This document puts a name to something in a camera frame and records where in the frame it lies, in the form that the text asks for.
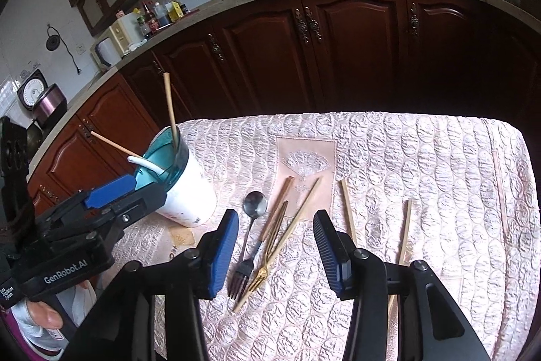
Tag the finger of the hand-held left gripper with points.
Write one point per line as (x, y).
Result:
(110, 189)
(146, 200)

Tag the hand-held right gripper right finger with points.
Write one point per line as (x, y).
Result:
(334, 259)

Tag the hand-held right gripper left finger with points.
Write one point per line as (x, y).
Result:
(222, 259)

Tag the silver fork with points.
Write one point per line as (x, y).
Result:
(241, 280)

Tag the white ceramic spoon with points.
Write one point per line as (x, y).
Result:
(146, 164)

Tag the teal-rimmed white utensil holder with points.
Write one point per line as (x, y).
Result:
(190, 200)

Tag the wooden chopstick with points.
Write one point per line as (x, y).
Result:
(170, 111)
(112, 143)
(296, 217)
(348, 213)
(405, 230)
(277, 206)

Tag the gold fork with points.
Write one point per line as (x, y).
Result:
(270, 242)

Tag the metal spoon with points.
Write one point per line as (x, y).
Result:
(255, 203)

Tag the person's left hand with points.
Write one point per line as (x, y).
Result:
(44, 314)

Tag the bronze inner pot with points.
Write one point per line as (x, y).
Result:
(36, 137)

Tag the rice cooker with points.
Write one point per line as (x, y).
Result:
(46, 103)

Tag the cream quilted tablecloth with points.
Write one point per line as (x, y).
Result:
(422, 175)

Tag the white rag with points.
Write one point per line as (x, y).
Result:
(135, 46)

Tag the cream microwave oven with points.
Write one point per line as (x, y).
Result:
(122, 35)

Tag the group of condiment bottles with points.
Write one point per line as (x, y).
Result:
(162, 16)

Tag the red tray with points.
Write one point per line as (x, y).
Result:
(186, 15)

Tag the wooden kitchen base cabinets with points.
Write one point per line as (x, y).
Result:
(359, 60)

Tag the wall socket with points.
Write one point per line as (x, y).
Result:
(80, 49)

